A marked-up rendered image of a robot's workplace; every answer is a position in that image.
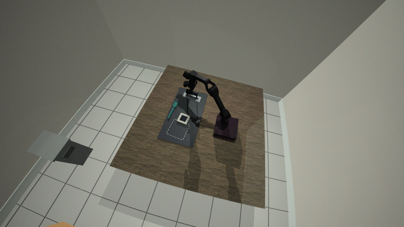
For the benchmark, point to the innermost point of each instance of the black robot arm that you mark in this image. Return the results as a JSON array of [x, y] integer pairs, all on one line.
[[213, 91]]

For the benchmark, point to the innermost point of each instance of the cream square tile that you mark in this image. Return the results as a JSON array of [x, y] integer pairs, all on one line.
[[183, 118]]

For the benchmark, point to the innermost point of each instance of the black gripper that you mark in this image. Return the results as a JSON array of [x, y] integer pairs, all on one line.
[[191, 86]]

